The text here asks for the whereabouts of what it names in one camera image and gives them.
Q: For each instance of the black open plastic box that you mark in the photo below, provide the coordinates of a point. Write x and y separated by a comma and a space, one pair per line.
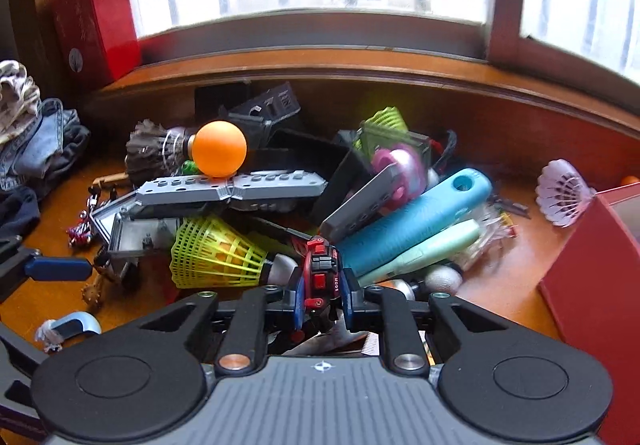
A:
422, 145

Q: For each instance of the small wooden stick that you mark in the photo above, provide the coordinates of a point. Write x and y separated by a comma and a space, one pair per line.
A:
107, 180

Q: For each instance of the grey metal frame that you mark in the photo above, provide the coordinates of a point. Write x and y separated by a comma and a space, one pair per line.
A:
135, 235

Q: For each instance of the white feather shuttlecock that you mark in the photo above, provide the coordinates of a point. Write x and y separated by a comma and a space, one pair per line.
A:
562, 192

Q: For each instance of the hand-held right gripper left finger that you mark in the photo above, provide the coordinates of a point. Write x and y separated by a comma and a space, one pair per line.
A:
298, 307

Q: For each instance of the orange ping pong ball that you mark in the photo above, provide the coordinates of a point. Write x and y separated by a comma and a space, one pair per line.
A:
220, 149

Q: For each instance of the red cardboard box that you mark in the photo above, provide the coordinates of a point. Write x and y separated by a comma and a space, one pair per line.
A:
595, 305

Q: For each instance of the dark cloth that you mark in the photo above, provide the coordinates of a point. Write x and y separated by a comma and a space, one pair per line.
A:
17, 215

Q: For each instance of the brown feather shuttlecock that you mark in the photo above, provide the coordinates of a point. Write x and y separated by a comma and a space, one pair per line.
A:
150, 152

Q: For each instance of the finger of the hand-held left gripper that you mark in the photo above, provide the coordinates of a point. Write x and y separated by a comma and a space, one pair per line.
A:
20, 344
55, 269

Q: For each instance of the beige patterned cloth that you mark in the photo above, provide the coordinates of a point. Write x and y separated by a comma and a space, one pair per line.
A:
17, 100

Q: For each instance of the yellow-green plastic shuttlecock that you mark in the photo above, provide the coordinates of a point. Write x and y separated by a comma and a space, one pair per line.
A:
215, 252
382, 130

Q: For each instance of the clear plastic pieces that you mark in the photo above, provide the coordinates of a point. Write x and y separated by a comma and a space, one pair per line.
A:
492, 227

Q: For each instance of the grey studded plastic plate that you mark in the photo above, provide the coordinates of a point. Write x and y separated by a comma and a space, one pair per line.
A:
280, 185
185, 190
357, 202

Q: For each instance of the blue denim jeans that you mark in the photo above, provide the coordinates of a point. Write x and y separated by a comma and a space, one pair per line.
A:
45, 145

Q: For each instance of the black printed plastic housing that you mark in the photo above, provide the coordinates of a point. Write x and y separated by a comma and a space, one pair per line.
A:
265, 112

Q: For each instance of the mint green pen device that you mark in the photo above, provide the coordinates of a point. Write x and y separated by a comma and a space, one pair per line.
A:
430, 245

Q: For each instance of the glossy red gift box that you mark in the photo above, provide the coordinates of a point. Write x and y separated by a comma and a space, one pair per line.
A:
95, 30

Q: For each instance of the brown spiked ball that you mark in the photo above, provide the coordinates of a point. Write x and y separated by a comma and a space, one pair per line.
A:
93, 295

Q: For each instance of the pink and silver yo-yo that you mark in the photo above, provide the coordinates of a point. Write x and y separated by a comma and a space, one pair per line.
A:
402, 175

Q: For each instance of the light blue clip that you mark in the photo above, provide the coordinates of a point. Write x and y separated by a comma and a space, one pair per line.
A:
75, 323

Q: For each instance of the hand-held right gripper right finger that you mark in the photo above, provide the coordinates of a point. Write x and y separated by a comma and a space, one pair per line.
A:
348, 316

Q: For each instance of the black flat plastic panel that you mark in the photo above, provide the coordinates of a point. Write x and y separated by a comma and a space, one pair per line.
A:
305, 150

